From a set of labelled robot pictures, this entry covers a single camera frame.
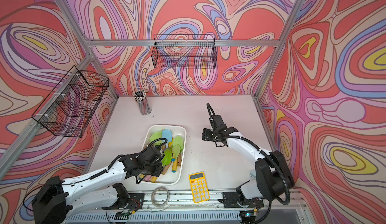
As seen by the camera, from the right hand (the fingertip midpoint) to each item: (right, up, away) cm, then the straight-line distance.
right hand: (208, 139), depth 88 cm
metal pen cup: (-44, +25, +8) cm, 51 cm away
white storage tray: (-23, -20, -6) cm, 32 cm away
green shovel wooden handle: (-33, +1, +6) cm, 34 cm away
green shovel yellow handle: (-23, -9, -6) cm, 25 cm away
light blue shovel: (-26, +2, +7) cm, 27 cm away
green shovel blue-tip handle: (-19, -6, +1) cm, 20 cm away
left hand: (-25, -16, -8) cm, 31 cm away
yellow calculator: (-6, -23, -11) cm, 26 cm away
